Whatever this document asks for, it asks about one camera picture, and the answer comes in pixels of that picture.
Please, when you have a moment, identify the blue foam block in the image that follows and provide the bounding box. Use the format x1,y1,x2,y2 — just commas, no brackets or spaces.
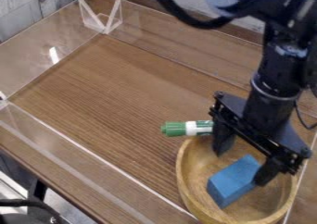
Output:
205,155,259,208

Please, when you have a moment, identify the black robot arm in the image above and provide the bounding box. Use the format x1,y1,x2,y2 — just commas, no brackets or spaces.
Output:
207,0,317,186

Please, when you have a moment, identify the clear acrylic corner bracket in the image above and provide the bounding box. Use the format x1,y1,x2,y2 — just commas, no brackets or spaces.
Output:
77,0,122,35

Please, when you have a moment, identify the brown wooden bowl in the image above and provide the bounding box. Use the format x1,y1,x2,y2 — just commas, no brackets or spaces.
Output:
175,136,296,224

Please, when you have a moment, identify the black cable lower left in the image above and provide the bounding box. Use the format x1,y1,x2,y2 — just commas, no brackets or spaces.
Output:
0,198,58,224

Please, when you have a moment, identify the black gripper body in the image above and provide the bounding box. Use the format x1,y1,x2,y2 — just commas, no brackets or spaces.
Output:
208,78,311,175

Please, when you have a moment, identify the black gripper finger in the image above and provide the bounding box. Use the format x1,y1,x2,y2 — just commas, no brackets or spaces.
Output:
254,156,284,187
211,119,235,156

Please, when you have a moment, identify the green white dry-erase marker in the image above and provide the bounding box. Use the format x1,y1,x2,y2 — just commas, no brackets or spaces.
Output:
160,120,212,137

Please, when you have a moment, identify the clear acrylic tray wall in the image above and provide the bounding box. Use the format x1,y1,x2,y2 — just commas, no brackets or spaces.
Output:
0,93,196,224

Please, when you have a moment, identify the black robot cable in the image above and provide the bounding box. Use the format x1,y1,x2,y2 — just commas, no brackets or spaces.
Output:
144,0,264,31

